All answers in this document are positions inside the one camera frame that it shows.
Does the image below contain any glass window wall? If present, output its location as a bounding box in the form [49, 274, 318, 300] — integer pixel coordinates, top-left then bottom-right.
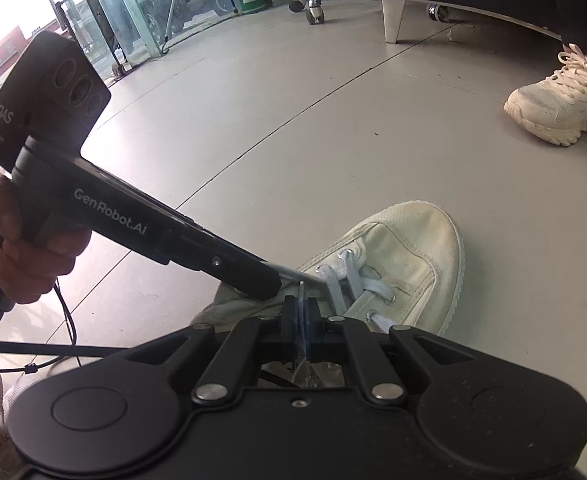
[33, 0, 234, 79]

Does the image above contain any person's left hand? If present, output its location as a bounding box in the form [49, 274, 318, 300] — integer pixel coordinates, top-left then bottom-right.
[0, 171, 94, 303]

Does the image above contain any pale blue shoelace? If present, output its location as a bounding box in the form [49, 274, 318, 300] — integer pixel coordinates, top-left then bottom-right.
[293, 261, 399, 361]

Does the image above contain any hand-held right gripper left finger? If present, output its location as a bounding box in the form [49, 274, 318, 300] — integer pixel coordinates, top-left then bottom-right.
[118, 297, 303, 405]

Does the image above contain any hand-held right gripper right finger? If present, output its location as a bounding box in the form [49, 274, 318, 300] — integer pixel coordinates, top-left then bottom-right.
[304, 299, 477, 405]

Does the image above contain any tapered metal sofa leg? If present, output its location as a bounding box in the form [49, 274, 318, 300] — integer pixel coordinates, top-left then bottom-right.
[381, 0, 407, 45]

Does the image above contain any black cable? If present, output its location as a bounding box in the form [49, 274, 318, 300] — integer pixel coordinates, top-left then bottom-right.
[0, 282, 130, 376]

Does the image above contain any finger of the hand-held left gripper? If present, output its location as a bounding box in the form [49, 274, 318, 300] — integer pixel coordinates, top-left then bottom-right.
[208, 245, 324, 302]

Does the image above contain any white canvas shoe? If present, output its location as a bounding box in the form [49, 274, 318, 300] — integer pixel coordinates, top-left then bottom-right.
[190, 200, 467, 391]

